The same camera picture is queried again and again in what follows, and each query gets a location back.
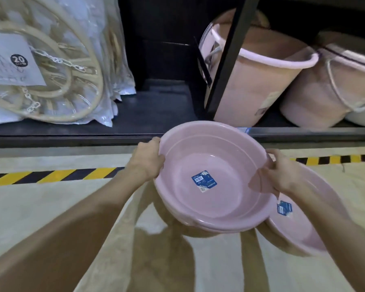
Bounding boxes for person's left hand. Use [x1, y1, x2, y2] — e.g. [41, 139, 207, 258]
[125, 137, 165, 182]

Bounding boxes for person's right hand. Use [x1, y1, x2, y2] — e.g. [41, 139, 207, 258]
[257, 148, 304, 197]

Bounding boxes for pink plastic basin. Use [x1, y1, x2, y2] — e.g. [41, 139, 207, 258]
[257, 163, 351, 258]
[163, 191, 269, 234]
[154, 120, 279, 230]

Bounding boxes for person's right forearm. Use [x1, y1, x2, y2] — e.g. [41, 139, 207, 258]
[279, 179, 365, 292]

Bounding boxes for person's left forearm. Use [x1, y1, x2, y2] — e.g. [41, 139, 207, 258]
[0, 166, 150, 292]

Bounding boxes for black metal shelf rack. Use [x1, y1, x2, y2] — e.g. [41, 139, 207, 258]
[0, 0, 365, 149]

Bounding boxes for blue basin label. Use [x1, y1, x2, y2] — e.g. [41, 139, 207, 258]
[191, 170, 218, 193]
[276, 200, 294, 218]

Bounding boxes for pink bucket with white rim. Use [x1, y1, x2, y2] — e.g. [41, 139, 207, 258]
[198, 8, 319, 128]

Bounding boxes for white plastic bucket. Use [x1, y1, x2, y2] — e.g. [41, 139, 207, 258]
[345, 102, 365, 127]

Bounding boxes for bagged beige round clip hangers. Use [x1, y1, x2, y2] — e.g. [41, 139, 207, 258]
[0, 0, 137, 128]

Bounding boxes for white paper hanger label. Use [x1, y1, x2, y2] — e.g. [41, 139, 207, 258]
[0, 32, 47, 87]

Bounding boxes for pink bucket with rope handle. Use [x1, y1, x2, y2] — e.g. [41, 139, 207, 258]
[280, 30, 365, 130]

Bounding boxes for black slanted shelf post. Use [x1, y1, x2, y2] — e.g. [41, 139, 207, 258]
[205, 0, 261, 119]

